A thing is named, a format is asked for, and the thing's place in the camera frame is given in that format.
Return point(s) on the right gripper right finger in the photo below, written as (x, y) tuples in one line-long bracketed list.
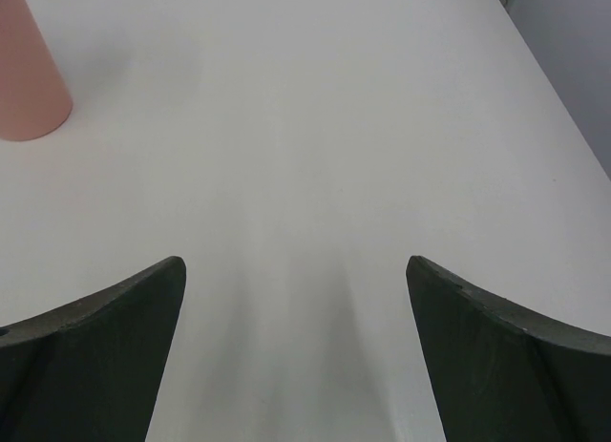
[(503, 372)]

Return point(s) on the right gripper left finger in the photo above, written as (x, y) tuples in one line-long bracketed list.
[(90, 370)]

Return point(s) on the orange plastic cup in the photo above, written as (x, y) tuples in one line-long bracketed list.
[(35, 100)]

